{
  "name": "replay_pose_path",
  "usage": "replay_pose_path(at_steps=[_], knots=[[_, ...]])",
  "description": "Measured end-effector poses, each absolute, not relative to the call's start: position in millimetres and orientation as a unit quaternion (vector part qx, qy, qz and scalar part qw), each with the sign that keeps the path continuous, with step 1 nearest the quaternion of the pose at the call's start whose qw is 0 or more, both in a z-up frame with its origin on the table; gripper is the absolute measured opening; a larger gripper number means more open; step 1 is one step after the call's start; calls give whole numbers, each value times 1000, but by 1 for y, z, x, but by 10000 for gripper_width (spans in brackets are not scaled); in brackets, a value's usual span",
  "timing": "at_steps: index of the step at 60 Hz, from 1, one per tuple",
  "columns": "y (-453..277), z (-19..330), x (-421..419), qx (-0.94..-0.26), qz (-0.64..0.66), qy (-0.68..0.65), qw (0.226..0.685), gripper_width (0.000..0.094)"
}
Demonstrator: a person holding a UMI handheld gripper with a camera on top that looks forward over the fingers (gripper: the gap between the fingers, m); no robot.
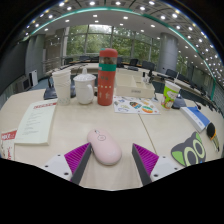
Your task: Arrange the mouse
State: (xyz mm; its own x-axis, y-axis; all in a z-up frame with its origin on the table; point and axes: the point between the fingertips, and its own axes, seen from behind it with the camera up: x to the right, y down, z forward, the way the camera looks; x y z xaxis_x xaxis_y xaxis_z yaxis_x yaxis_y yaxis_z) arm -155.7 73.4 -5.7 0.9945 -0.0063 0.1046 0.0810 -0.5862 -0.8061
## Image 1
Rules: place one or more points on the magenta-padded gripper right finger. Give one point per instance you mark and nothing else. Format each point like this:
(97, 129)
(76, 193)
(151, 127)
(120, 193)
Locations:
(148, 159)

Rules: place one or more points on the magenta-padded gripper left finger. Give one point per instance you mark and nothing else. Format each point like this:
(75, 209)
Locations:
(76, 156)

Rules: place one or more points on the pink computer mouse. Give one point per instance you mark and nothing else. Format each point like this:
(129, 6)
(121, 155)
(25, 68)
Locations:
(105, 148)

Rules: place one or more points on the cat-shaped grey green mouse pad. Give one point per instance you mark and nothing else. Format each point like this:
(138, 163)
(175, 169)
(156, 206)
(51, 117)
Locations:
(188, 150)

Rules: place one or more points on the white printed booklet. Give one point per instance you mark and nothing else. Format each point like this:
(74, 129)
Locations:
(36, 121)

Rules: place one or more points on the colourful sticker sheet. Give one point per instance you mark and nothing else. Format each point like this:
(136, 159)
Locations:
(135, 106)

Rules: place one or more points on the blue and white book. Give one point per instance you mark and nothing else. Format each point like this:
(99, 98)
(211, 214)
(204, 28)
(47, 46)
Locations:
(196, 118)

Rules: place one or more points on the white lidded mug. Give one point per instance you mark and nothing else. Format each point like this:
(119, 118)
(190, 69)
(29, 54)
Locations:
(83, 89)

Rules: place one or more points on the printed paper cup with straw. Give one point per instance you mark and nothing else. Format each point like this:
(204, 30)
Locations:
(170, 95)

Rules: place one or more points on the red and white leaflet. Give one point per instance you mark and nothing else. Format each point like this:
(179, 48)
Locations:
(8, 143)

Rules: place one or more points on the black handheld microphone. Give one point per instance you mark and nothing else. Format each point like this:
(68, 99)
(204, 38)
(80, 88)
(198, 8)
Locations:
(212, 131)

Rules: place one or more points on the stack of white paper cups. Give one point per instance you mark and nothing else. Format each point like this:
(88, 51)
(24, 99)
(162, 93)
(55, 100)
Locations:
(62, 87)

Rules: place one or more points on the beige cardboard box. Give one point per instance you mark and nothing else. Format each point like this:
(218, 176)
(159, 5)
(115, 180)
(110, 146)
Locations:
(133, 88)

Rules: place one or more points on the red drink bottle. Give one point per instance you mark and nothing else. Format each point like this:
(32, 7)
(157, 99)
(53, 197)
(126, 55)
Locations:
(107, 80)

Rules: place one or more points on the group of dark office chairs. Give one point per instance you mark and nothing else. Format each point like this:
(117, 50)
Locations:
(148, 65)

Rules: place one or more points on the group of ceiling lights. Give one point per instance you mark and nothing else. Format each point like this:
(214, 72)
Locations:
(92, 3)

